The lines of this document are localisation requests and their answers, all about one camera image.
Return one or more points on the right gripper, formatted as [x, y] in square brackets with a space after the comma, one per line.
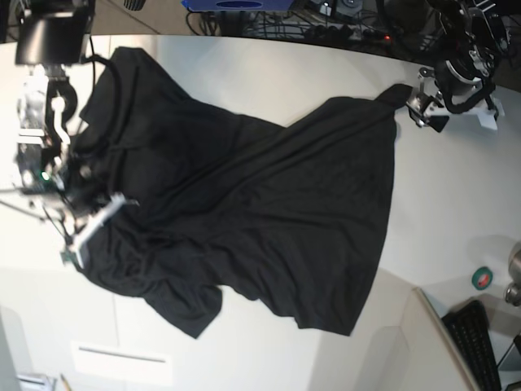
[74, 188]

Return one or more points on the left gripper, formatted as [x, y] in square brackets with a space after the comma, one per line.
[445, 85]

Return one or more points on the black t-shirt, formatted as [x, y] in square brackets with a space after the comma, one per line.
[295, 217]

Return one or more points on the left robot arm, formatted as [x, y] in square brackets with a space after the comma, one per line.
[474, 42]

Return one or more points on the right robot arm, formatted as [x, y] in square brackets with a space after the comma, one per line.
[53, 37]

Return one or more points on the black power strip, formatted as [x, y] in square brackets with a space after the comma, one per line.
[347, 32]

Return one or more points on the green tape roll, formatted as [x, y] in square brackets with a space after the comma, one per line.
[482, 278]

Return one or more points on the blue box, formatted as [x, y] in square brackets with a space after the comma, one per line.
[237, 5]

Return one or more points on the metal cylinder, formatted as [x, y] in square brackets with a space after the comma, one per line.
[512, 292]

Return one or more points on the black keyboard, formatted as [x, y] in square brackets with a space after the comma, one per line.
[468, 328]

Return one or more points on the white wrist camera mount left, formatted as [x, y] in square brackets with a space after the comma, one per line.
[486, 111]

